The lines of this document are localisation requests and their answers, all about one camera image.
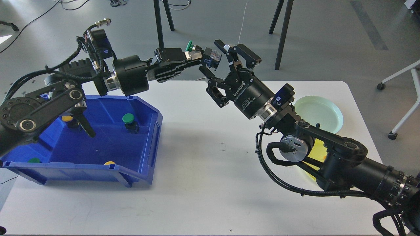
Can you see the green push button bin corner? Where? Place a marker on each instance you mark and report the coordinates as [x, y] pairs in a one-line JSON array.
[[34, 160]]

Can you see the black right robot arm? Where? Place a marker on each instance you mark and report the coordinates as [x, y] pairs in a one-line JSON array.
[[339, 164]]

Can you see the green push button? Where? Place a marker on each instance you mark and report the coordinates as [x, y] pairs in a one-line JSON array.
[[207, 57], [130, 123]]

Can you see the light green plate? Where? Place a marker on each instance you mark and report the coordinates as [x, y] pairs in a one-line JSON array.
[[319, 110]]

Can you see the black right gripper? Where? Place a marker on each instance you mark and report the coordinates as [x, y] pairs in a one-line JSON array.
[[241, 86]]

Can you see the yellow push button upper left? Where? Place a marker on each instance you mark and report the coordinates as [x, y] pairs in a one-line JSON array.
[[71, 122]]

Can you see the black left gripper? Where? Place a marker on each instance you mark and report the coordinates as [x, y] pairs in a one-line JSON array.
[[168, 63]]

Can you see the blue plastic storage bin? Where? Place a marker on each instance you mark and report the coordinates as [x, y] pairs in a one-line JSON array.
[[71, 155]]

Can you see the black tripod leg right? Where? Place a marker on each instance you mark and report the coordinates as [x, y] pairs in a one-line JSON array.
[[285, 24]]

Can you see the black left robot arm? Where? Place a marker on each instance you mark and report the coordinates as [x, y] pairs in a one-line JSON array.
[[37, 99]]

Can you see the yellow plate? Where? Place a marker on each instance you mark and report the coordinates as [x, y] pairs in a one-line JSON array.
[[318, 152]]

